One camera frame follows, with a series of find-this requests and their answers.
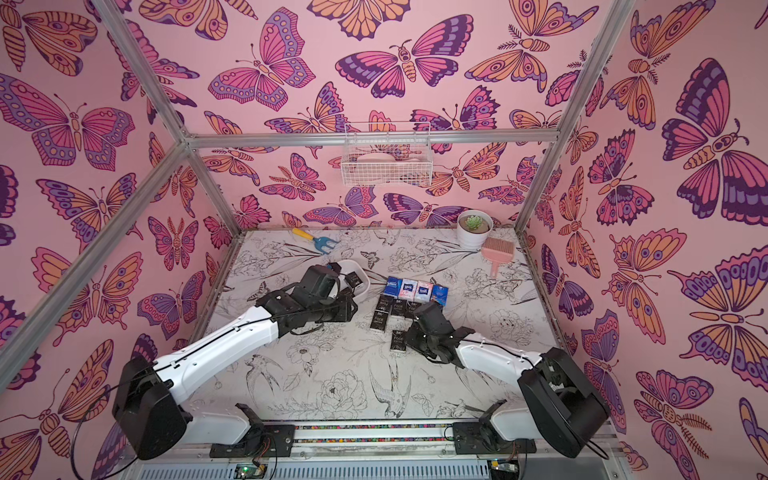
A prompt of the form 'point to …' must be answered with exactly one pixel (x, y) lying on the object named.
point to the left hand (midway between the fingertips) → (357, 305)
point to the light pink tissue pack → (423, 291)
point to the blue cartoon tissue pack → (440, 294)
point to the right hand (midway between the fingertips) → (400, 340)
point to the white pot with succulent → (473, 227)
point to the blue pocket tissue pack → (393, 286)
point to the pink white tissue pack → (408, 290)
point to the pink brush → (497, 251)
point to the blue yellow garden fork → (320, 242)
